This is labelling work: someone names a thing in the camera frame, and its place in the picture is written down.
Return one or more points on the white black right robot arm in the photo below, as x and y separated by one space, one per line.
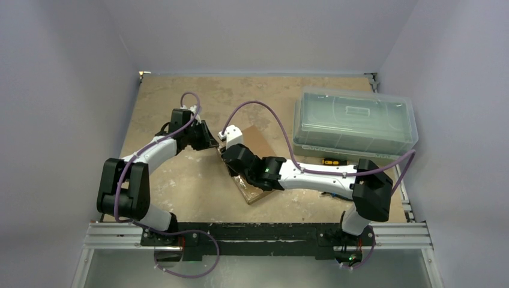
364 183

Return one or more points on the clear plastic storage bin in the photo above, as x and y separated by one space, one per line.
345 121

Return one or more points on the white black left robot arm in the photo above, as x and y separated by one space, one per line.
124 190

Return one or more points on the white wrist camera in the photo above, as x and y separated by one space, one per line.
231 136
195 109

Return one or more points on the blue handled pliers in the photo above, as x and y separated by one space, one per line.
333 195

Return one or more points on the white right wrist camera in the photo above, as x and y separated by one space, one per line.
231 136

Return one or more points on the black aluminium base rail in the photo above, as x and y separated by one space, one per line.
323 241

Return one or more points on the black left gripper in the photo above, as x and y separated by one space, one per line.
206 141

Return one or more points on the yellow black screwdriver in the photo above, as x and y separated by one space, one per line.
334 162

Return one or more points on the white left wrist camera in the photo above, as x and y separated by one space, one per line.
195 109

